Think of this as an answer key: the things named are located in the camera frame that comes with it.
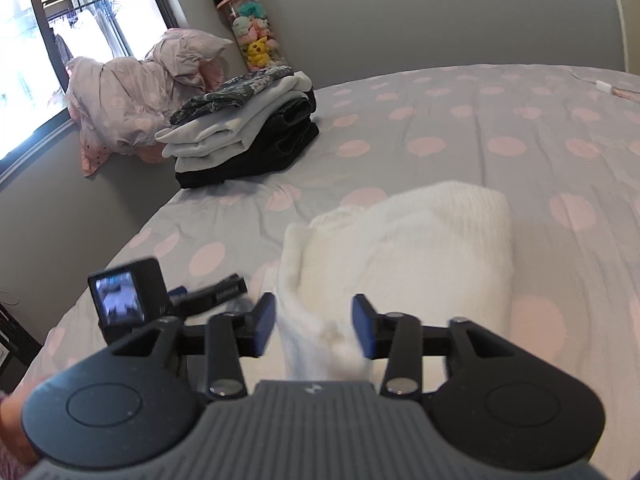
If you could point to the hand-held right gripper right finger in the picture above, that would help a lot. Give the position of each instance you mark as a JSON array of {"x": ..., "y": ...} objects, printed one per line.
[{"x": 364, "y": 327}]

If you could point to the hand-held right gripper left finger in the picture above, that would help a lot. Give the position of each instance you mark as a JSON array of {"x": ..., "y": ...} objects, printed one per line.
[{"x": 264, "y": 325}]

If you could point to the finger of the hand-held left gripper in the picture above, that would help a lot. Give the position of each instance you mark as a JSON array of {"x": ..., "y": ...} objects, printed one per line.
[{"x": 215, "y": 292}]

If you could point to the white muslin shirt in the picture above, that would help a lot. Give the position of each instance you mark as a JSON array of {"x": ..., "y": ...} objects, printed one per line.
[{"x": 425, "y": 250}]

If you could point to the person's left forearm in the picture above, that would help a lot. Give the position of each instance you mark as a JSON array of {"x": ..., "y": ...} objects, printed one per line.
[{"x": 15, "y": 420}]

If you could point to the stack of folded clothes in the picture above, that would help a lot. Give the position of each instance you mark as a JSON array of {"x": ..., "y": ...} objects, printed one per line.
[{"x": 225, "y": 130}]

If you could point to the black side rack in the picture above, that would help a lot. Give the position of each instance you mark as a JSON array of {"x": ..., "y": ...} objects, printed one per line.
[{"x": 20, "y": 335}]

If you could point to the pink dotted cloth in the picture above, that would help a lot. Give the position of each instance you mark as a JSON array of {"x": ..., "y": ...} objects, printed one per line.
[{"x": 95, "y": 155}]

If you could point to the dark patterned folded garment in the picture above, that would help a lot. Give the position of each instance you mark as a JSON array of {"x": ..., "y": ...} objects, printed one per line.
[{"x": 235, "y": 91}]

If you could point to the polka dot duvet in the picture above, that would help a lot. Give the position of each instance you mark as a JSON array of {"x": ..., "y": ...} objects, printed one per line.
[{"x": 130, "y": 95}]

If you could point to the polka dot bed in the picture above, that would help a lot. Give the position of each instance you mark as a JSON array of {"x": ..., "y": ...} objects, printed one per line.
[{"x": 450, "y": 125}]

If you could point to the window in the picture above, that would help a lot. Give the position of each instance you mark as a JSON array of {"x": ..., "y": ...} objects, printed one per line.
[{"x": 20, "y": 85}]

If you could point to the clear tube of plush toys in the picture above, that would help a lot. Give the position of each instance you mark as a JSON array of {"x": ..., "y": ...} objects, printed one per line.
[{"x": 252, "y": 35}]

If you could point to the laundry drying rack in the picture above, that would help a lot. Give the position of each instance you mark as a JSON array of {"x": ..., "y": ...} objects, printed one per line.
[{"x": 95, "y": 27}]

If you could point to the cream door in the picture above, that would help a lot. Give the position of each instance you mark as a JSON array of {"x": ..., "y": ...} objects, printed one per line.
[{"x": 632, "y": 20}]

